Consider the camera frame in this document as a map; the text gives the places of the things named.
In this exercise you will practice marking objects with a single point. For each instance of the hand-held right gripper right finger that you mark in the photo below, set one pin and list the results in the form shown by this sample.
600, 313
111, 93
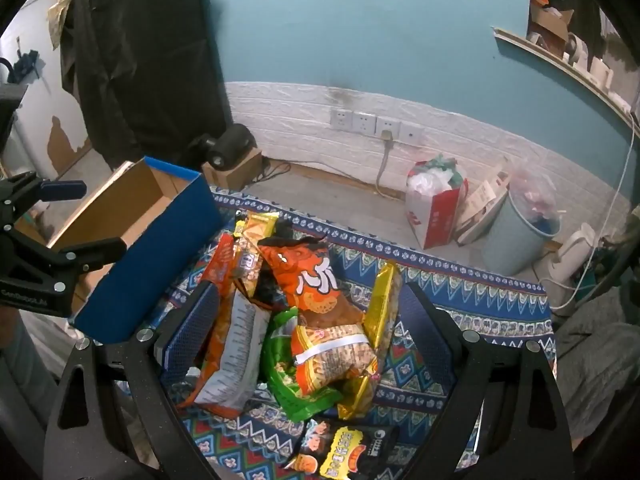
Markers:
425, 330

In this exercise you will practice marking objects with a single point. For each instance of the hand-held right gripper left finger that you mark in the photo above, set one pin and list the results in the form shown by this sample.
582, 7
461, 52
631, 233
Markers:
192, 330

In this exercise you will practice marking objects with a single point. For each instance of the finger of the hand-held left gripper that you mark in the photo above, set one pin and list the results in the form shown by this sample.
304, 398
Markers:
65, 189
90, 255

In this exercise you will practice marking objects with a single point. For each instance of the orange snack packet white back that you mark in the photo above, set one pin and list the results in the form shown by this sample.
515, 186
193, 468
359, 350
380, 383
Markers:
235, 340

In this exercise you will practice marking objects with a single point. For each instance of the long yellow snack packet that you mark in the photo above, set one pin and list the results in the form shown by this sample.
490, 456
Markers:
382, 310

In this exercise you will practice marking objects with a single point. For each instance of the blue cardboard box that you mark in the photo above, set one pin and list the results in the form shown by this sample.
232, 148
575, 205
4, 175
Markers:
150, 270

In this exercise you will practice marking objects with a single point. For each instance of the small yellow orange snack packet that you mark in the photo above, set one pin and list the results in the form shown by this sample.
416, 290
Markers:
252, 240

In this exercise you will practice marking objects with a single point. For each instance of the green snack packet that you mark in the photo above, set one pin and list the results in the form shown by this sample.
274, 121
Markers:
285, 390

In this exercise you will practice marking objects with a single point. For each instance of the orange tiger print snack packet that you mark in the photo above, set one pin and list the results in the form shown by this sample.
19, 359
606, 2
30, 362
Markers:
310, 280

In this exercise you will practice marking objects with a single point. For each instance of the blue patterned blanket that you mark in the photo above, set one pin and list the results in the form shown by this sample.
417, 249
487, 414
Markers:
440, 280

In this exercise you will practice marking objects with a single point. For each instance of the white door peeled paint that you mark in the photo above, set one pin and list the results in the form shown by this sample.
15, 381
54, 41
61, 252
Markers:
45, 110

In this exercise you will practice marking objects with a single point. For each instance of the red white shopping bag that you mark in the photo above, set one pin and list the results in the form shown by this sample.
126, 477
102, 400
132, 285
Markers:
435, 215

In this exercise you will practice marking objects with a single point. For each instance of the pale blue trash bin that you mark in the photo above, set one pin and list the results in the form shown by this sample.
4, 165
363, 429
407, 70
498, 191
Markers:
510, 245

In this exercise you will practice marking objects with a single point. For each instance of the flattened paper carton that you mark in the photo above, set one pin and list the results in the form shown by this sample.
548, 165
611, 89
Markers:
482, 200

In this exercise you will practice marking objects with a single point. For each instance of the black hanging coat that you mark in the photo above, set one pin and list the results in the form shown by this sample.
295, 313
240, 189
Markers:
150, 60

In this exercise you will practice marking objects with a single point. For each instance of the white electric kettle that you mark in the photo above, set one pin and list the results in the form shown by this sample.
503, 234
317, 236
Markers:
570, 255

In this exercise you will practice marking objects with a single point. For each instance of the small cardboard box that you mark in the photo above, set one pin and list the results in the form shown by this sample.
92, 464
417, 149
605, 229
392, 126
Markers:
240, 172

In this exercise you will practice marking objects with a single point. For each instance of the clear plastic trash bag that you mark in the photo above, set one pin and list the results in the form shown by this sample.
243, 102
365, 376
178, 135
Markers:
535, 195

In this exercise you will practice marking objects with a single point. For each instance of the beige cloth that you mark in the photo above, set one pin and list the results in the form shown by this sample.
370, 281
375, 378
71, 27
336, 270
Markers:
60, 15

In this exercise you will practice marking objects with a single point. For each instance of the grey cloth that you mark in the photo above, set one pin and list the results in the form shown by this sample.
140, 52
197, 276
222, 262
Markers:
600, 360

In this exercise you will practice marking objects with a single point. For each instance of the open cardboard box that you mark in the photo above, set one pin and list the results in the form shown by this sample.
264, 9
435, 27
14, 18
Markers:
550, 22

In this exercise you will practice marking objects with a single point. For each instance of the dark wall hook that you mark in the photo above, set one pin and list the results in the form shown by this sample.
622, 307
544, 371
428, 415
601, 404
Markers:
27, 62

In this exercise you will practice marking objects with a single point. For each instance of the black security camera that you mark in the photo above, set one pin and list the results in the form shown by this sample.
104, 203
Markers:
232, 147

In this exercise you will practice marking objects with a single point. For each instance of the white wall socket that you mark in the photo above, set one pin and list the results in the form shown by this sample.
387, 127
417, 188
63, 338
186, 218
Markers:
412, 133
341, 119
364, 122
387, 126

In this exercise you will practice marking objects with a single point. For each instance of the white wall shelf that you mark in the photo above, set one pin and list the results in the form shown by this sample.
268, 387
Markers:
550, 57

